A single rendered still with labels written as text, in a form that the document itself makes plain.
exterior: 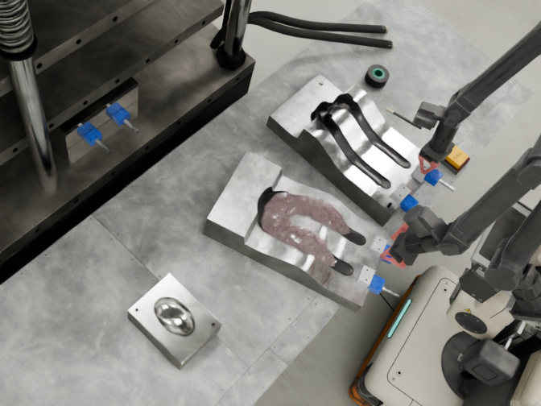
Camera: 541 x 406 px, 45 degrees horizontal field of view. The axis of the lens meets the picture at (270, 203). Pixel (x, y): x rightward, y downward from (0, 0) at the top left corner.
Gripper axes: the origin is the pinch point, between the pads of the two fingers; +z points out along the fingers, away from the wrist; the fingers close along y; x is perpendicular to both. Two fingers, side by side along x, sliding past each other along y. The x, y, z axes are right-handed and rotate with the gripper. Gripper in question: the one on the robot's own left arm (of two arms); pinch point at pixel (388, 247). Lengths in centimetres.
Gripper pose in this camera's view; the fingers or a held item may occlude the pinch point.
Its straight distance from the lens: 179.6
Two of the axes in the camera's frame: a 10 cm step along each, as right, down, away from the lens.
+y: -5.3, 7.0, -4.8
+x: 6.6, 7.0, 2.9
